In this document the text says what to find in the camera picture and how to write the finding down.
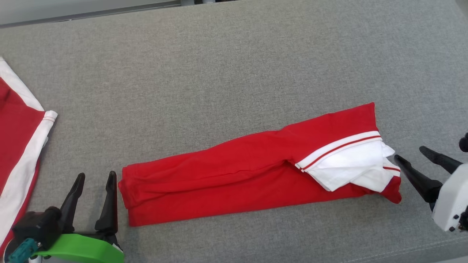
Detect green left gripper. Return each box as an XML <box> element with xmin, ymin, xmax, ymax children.
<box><xmin>35</xmin><ymin>171</ymin><xmax>125</xmax><ymax>263</ymax></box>

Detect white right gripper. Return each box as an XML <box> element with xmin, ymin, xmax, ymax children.
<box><xmin>394</xmin><ymin>146</ymin><xmax>468</xmax><ymax>233</ymax></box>

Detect red shorts with white stripe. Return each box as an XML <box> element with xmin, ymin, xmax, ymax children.
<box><xmin>0</xmin><ymin>57</ymin><xmax>58</xmax><ymax>256</ymax></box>

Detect red jersey with number print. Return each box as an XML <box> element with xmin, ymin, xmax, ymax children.
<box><xmin>118</xmin><ymin>102</ymin><xmax>402</xmax><ymax>227</ymax></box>

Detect grey fabric sofa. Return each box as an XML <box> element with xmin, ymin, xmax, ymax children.
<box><xmin>0</xmin><ymin>0</ymin><xmax>468</xmax><ymax>263</ymax></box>

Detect left cable with teal plug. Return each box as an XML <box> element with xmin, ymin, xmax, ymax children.
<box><xmin>7</xmin><ymin>237</ymin><xmax>39</xmax><ymax>263</ymax></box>

